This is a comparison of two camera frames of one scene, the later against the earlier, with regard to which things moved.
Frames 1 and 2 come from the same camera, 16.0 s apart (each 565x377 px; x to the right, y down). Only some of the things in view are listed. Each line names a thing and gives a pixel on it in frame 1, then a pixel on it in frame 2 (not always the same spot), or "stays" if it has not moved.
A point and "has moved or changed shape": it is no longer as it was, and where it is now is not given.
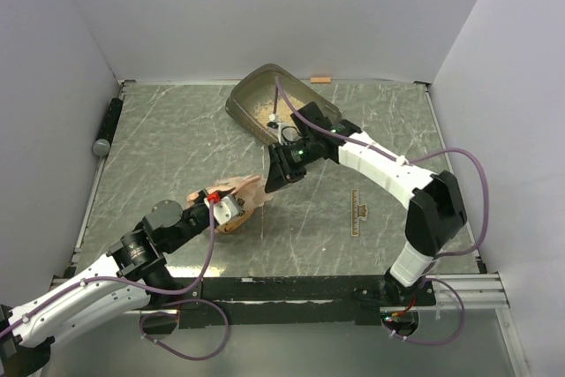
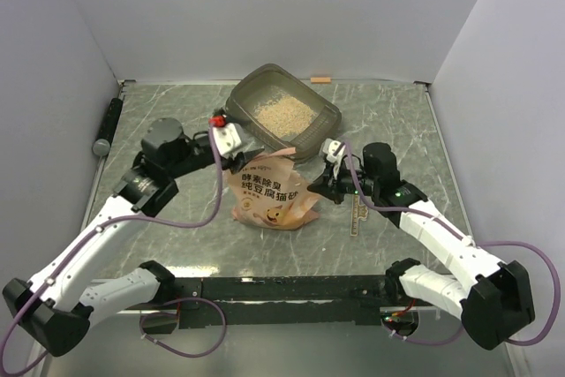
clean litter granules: (265, 108) stays
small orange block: (320, 79) stays
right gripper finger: (278, 176) to (326, 187)
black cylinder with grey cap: (101, 146) stays
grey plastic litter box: (251, 102) stays
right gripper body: (298, 156) to (345, 181)
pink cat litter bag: (252, 191) has moved or changed shape
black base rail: (299, 300) stays
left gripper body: (196, 219) to (199, 154)
